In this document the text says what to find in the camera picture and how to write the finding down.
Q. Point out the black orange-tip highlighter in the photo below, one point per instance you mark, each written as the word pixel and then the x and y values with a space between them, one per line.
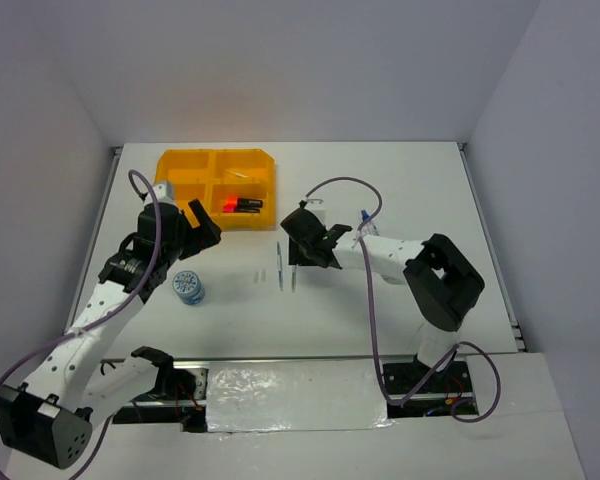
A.
pixel 238 202

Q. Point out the yellow clear pen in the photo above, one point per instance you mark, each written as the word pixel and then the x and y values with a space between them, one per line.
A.
pixel 238 174

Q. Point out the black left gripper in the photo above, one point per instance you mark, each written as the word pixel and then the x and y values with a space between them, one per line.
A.
pixel 203 220

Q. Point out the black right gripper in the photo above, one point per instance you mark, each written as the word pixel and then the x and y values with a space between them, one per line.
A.
pixel 295 256

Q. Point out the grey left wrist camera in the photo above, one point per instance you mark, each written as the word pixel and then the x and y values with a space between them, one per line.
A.
pixel 164 192

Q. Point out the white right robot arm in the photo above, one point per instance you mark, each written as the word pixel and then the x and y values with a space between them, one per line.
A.
pixel 442 281

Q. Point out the orange four-compartment plastic bin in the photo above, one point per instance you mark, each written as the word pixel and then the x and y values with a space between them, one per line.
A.
pixel 200 174

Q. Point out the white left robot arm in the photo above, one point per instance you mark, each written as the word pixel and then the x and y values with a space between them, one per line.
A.
pixel 52 413

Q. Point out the blue white tape roll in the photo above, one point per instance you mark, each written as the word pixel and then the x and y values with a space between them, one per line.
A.
pixel 188 287

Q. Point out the black pink-tip highlighter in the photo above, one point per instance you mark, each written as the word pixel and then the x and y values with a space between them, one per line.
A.
pixel 240 210

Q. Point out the silver foil panel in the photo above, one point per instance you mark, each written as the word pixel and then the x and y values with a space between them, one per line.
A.
pixel 315 395

